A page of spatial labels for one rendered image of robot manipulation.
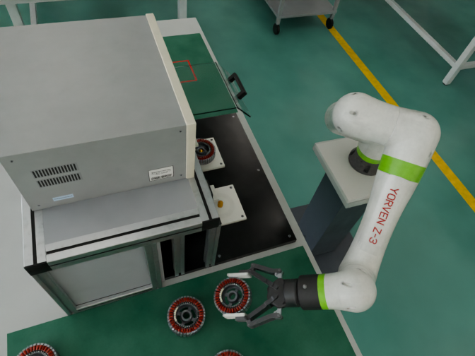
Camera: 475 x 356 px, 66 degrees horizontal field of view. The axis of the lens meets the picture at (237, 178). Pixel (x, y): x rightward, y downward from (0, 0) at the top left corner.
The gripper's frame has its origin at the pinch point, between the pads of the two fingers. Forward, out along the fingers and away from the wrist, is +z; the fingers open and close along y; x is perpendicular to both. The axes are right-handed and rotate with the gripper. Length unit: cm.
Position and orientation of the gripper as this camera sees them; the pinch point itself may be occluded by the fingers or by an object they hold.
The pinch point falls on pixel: (232, 295)
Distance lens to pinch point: 113.3
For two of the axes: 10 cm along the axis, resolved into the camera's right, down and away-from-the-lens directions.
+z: -9.2, 1.6, 3.7
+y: 0.8, -8.2, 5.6
